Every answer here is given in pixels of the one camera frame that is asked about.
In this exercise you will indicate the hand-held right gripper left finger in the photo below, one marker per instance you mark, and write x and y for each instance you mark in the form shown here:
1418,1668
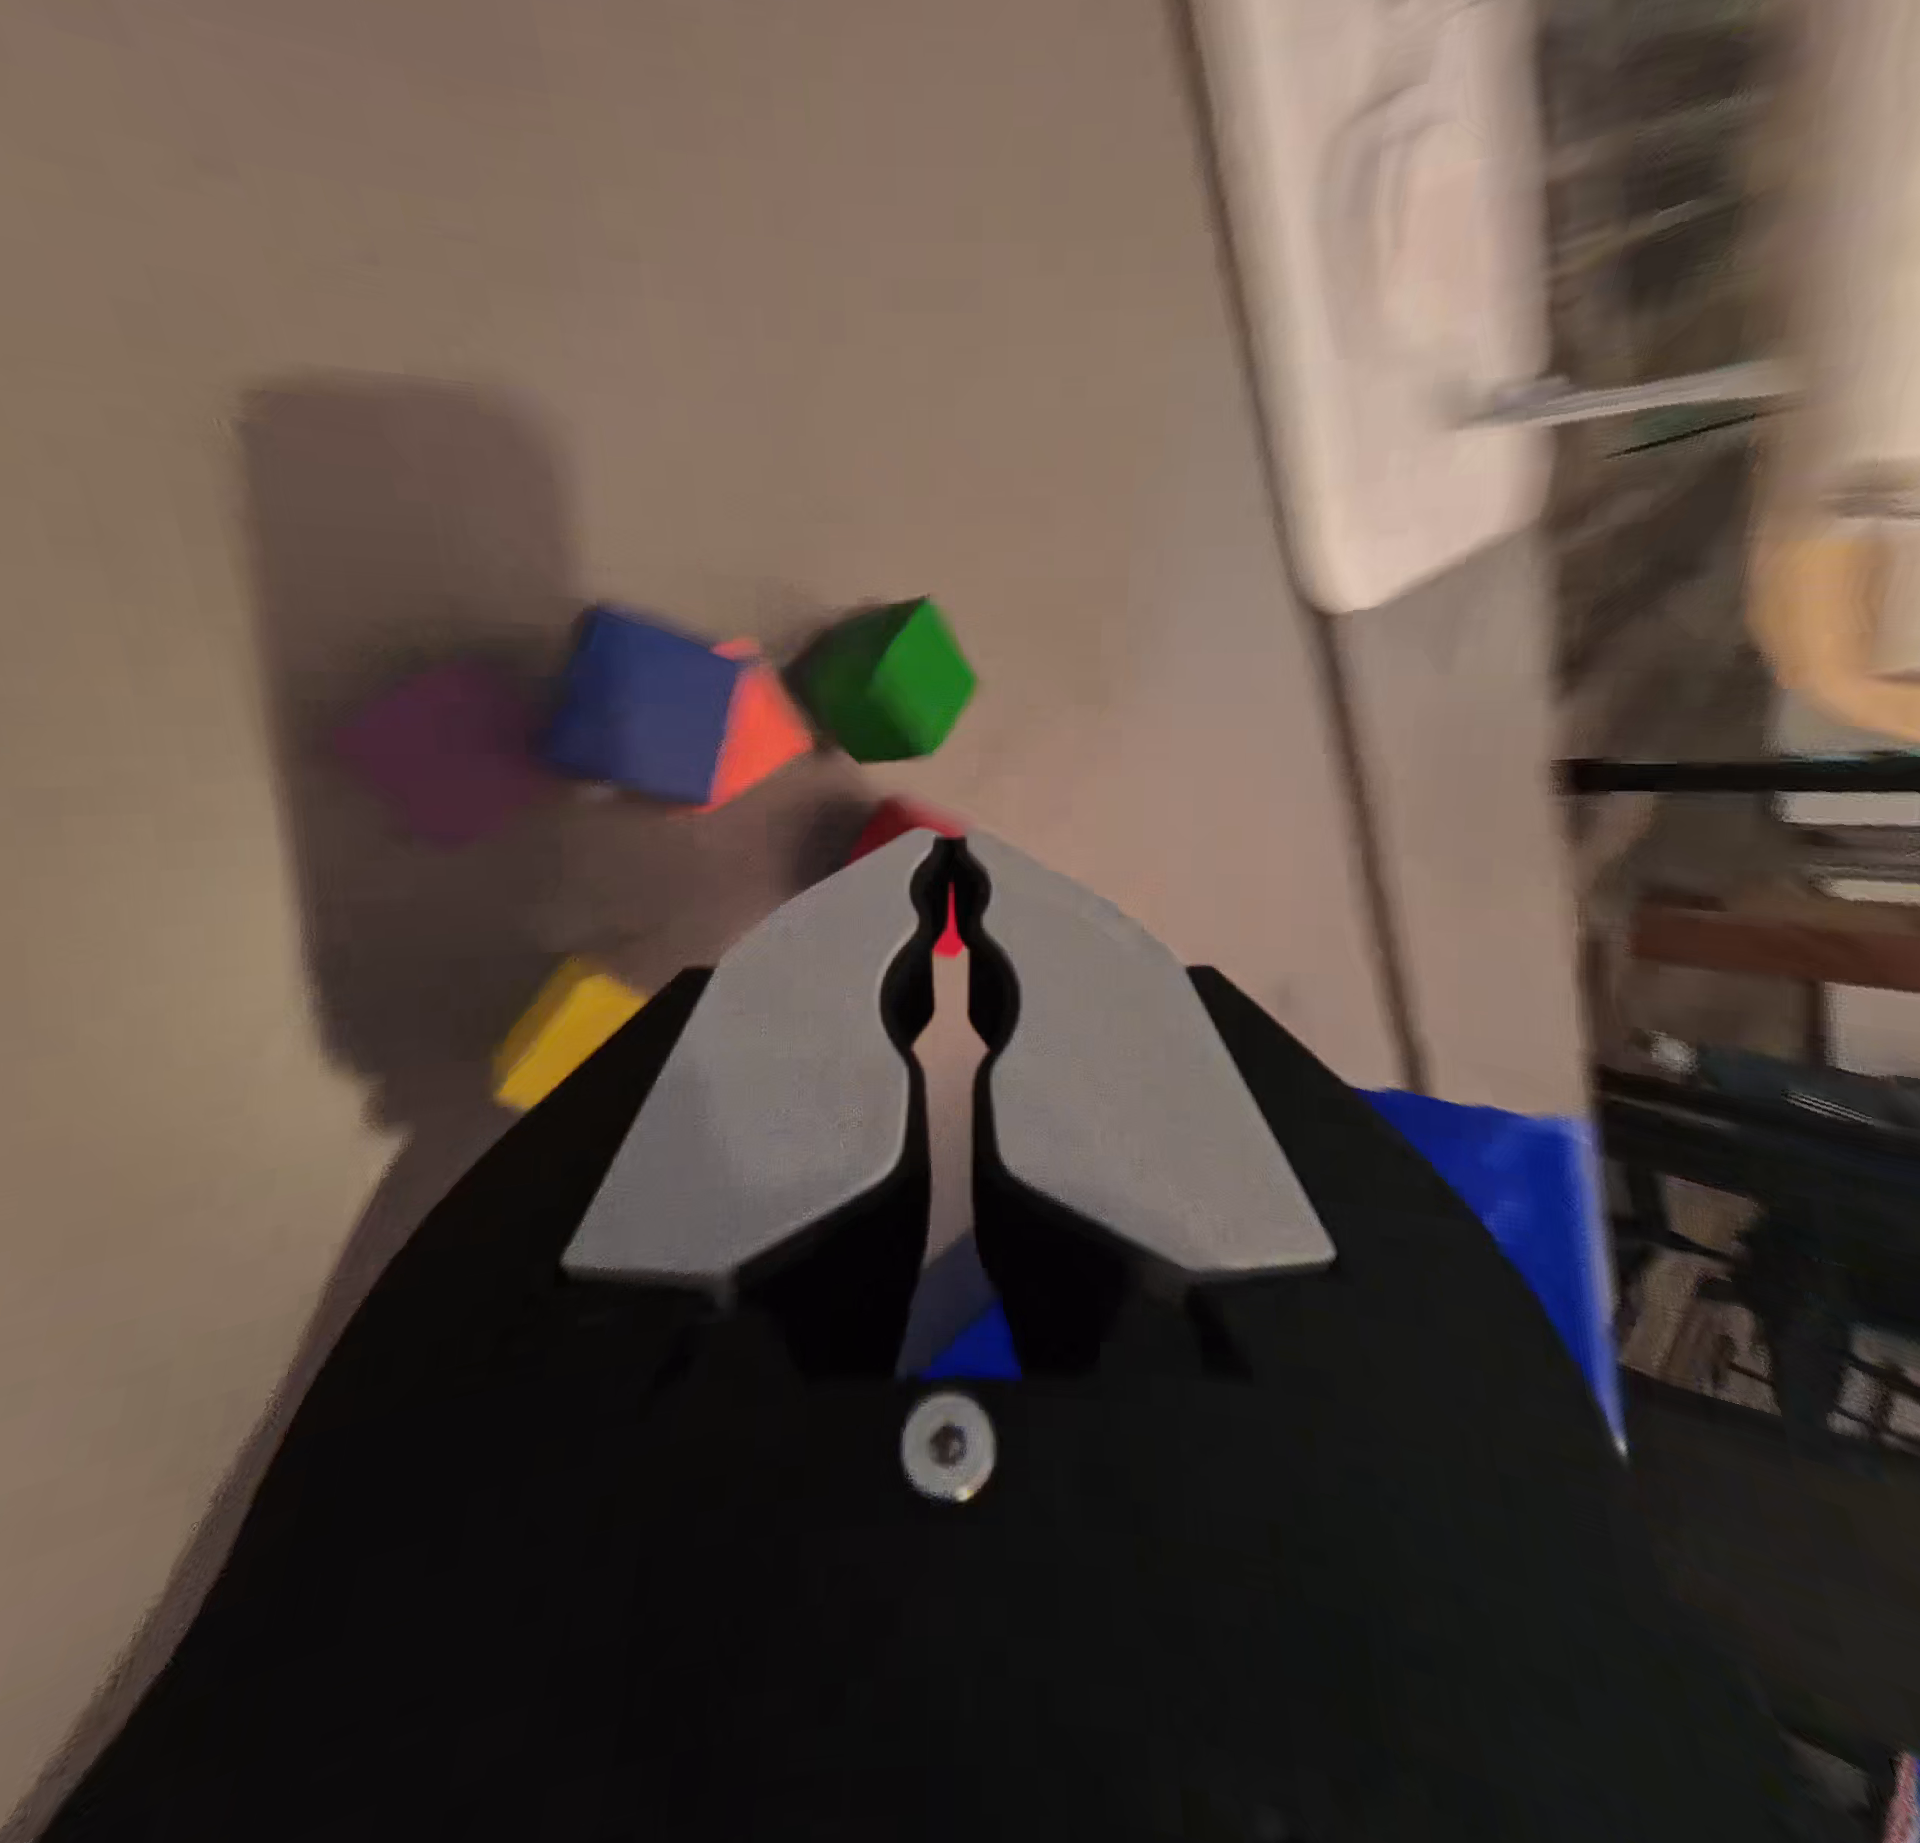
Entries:
750,1123

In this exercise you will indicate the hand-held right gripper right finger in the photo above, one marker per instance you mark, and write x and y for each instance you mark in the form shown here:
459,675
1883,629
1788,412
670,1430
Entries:
1140,1123

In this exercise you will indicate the yellow wooden cube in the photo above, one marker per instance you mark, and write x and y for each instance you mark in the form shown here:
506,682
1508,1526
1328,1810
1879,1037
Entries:
562,1034

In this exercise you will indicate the red wooden cube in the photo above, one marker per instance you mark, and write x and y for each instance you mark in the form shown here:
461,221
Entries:
896,828

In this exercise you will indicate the blue plastic bin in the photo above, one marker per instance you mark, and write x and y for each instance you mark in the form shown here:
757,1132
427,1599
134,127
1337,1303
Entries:
1515,1199

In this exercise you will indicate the orange wooden cube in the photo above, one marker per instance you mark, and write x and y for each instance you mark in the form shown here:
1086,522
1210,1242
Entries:
767,733

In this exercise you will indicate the blue wooden cube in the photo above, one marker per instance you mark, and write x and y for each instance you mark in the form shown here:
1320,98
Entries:
637,704

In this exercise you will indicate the green wooden cube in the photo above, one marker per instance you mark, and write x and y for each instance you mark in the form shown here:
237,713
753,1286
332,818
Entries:
887,681

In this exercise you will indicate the purple wooden cube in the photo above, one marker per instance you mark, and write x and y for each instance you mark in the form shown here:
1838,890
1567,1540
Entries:
442,755

